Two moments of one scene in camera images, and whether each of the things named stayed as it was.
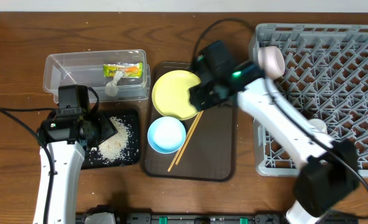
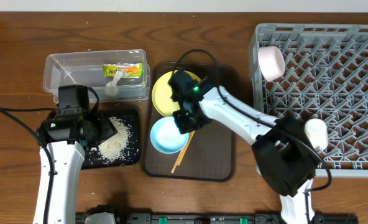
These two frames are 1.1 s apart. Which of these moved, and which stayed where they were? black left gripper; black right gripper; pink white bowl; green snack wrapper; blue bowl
Moved: black right gripper
Stayed: black left gripper; green snack wrapper; blue bowl; pink white bowl
